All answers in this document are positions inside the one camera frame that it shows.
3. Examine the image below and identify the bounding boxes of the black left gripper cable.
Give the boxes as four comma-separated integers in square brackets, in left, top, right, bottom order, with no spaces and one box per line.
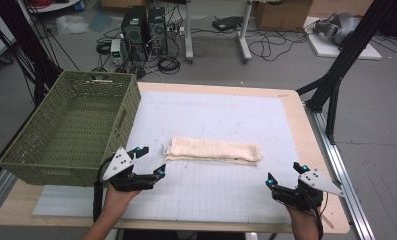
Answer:
[92,157,113,223]

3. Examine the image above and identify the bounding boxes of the black computer tower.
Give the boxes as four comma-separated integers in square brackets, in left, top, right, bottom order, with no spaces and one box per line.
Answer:
[120,5,149,62]
[147,5,169,56]

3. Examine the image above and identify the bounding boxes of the aluminium rail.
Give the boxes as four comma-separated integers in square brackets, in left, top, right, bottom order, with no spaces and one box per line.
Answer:
[304,102,377,240]

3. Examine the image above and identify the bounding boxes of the white desk leg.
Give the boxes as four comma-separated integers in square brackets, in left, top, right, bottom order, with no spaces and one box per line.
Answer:
[184,0,195,65]
[237,0,254,64]

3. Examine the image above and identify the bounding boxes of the folded cream towel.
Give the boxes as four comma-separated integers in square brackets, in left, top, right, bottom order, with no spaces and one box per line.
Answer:
[161,136,264,167]

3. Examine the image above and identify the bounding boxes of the black metal stand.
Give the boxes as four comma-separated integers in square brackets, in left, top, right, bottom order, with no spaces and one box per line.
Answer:
[295,0,397,146]
[0,0,64,108]

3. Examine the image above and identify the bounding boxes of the white bench power supply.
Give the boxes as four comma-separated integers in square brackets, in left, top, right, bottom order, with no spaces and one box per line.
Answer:
[109,38,125,67]

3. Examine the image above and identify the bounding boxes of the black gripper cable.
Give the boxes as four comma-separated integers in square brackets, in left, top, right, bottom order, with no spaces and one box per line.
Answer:
[304,190,331,240]
[92,157,113,223]

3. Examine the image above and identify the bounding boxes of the person's left hand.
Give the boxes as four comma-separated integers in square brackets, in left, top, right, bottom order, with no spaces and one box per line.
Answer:
[103,182,143,218]

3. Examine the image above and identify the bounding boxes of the black flat device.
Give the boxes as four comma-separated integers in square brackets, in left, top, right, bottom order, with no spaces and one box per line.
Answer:
[211,15,244,33]

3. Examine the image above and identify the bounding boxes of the cardboard box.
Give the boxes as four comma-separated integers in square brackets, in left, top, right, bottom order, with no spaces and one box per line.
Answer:
[253,0,314,33]

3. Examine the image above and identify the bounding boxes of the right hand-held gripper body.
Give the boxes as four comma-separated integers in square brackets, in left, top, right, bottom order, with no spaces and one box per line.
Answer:
[271,170,346,212]

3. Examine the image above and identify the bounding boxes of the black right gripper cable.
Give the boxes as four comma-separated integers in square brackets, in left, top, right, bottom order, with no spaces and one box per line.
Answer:
[304,190,331,240]

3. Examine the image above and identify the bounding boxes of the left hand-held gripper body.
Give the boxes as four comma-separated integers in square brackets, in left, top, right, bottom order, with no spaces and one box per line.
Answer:
[101,146,155,193]

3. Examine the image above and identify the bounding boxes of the white grid mat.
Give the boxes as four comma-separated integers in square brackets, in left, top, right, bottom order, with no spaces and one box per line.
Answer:
[32,89,303,225]

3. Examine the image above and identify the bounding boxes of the coiled black cable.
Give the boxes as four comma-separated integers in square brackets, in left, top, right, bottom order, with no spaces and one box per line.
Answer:
[156,55,182,75]

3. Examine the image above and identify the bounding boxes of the grey headset device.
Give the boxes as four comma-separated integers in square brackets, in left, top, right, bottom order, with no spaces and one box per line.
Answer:
[312,12,362,46]

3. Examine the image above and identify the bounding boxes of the green woven basket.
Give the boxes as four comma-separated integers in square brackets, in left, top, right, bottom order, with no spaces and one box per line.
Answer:
[0,70,142,188]

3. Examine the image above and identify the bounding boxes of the person's right hand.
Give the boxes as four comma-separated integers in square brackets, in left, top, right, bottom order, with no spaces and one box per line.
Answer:
[285,203,320,234]

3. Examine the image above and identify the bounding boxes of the clear plastic bag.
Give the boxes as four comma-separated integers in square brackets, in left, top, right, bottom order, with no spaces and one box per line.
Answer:
[55,14,91,36]

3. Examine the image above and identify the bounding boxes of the loose black floor cables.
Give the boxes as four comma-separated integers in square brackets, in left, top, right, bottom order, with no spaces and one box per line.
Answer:
[247,29,310,63]

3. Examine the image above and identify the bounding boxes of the white floor board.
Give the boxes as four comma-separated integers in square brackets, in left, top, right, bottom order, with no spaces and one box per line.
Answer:
[303,15,383,61]

